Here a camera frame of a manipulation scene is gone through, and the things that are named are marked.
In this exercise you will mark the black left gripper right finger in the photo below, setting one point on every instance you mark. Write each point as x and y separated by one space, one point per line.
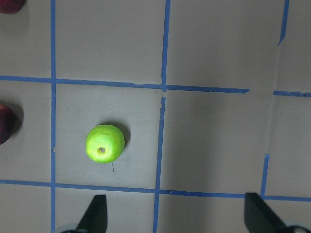
259 217

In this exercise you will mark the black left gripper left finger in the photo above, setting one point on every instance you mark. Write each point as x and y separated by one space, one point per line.
94 219

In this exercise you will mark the green apple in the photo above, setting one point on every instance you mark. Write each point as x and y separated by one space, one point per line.
104 144

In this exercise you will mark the dark red apple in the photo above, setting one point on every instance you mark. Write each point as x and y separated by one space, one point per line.
7 122

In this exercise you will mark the red yellow apple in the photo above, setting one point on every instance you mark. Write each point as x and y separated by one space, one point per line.
11 6

